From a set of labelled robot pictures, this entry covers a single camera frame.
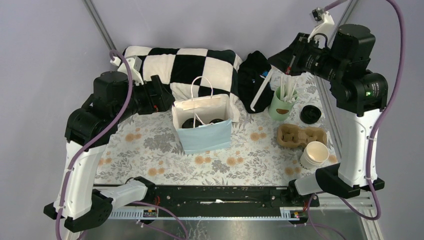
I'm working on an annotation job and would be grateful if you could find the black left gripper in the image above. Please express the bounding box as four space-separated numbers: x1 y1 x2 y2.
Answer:
113 74 176 124

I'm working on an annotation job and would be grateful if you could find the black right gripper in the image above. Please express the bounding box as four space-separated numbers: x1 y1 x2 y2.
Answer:
266 32 345 82

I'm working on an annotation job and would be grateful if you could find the single white paper straw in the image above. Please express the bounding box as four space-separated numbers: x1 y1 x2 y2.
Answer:
250 67 275 112

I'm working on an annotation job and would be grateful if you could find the white paper bag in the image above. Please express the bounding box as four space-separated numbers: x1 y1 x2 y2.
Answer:
171 76 234 155

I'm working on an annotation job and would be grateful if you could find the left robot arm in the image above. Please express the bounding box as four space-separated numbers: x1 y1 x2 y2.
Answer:
43 71 174 233

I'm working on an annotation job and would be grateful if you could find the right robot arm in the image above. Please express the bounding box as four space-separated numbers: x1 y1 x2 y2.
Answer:
268 24 388 206

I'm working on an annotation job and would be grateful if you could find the black cloth bundle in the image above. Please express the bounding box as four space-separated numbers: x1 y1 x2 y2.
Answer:
237 50 274 114

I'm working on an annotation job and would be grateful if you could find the black white checkered pillow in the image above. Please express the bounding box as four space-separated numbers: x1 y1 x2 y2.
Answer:
123 46 243 123

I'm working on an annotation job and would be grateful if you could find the green straw holder cup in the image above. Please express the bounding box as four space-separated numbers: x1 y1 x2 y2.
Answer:
268 87 298 121

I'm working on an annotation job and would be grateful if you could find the floral table mat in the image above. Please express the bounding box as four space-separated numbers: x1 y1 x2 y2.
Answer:
94 65 345 188

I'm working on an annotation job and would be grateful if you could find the stack of black lids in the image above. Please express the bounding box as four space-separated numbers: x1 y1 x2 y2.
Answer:
299 105 322 125

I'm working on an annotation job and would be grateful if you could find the brown cardboard cup carrier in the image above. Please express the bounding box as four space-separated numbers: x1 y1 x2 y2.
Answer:
276 123 328 149

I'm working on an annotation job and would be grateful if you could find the stack of paper cups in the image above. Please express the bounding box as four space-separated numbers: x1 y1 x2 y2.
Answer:
299 141 330 169

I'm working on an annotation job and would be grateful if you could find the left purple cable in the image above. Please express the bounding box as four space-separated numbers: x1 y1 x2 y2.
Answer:
54 49 190 240

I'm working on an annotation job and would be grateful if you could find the purple cable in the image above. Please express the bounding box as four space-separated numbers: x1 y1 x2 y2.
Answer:
54 49 190 240
304 0 407 240

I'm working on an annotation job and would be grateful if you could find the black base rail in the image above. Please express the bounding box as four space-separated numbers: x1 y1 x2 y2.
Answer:
142 185 320 218

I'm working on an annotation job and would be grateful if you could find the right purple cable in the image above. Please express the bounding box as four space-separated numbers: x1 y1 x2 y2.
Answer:
304 0 407 240

